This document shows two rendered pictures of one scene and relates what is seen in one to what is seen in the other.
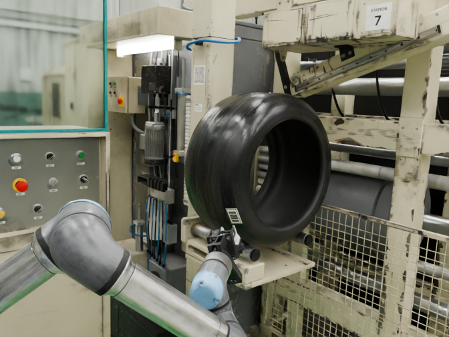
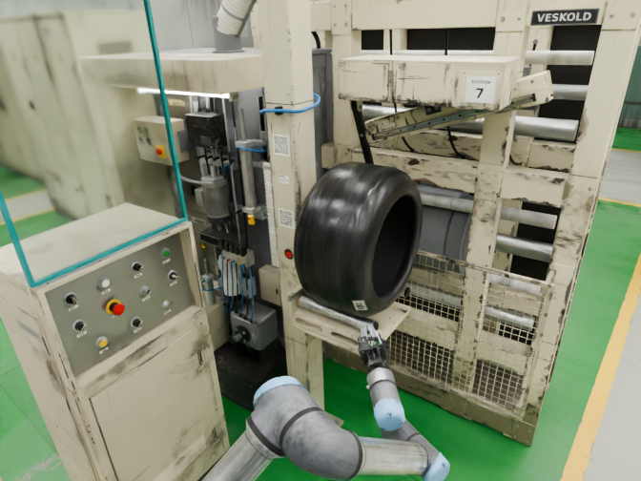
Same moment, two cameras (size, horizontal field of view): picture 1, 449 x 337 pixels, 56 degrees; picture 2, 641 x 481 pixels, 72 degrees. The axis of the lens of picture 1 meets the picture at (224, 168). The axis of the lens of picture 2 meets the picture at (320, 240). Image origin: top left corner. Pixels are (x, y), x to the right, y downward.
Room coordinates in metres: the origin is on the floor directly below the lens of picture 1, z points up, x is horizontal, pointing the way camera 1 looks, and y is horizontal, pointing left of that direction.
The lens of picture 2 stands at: (0.15, 0.41, 1.90)
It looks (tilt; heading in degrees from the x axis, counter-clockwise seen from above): 26 degrees down; 345
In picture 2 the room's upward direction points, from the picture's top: 2 degrees counter-clockwise
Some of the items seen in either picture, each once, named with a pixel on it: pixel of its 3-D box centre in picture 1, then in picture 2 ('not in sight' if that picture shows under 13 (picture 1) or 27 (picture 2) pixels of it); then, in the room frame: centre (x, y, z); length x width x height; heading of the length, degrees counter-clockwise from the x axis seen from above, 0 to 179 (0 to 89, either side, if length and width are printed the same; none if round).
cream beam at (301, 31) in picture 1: (340, 27); (424, 79); (1.69, -0.42, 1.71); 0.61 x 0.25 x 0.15; 40
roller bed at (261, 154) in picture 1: (278, 178); not in sight; (2.01, -0.26, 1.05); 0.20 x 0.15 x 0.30; 40
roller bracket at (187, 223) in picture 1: (222, 222); (317, 283); (1.73, 0.00, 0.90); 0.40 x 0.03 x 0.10; 130
